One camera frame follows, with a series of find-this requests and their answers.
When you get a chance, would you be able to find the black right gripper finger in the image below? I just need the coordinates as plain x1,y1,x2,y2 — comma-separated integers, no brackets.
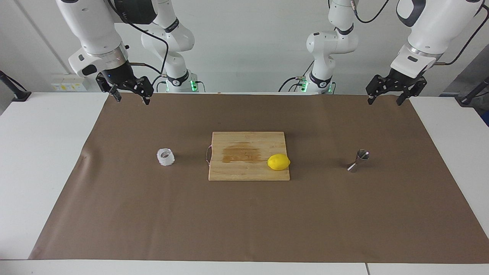
128,76,154,105
96,73,122,103

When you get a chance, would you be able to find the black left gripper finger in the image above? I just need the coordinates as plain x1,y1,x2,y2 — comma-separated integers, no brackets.
366,75,394,105
396,78,427,106

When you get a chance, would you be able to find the steel double jigger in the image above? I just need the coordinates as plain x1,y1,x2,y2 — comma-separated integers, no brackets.
347,149,370,173

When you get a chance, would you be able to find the clear faceted glass cup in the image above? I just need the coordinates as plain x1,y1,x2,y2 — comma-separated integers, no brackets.
157,148,176,167

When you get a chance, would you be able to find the black stand foot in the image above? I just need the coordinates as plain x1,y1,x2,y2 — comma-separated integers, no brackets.
0,70,32,102
458,76,489,107

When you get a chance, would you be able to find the yellow lemon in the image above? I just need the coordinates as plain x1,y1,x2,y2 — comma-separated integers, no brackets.
267,154,291,171

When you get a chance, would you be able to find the brown paper table mat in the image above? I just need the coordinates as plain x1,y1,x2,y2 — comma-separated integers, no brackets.
29,93,489,264

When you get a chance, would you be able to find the wooden cutting board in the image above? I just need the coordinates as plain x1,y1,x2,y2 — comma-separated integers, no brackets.
206,131,290,181

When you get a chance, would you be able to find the black base cable bundle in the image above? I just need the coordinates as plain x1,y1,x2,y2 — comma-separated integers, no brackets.
278,61,317,93
149,74,168,93

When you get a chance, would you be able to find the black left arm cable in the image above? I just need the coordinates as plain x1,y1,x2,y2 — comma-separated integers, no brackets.
351,0,489,66

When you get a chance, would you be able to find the white wall socket box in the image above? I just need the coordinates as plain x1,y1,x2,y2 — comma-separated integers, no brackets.
51,73,89,92

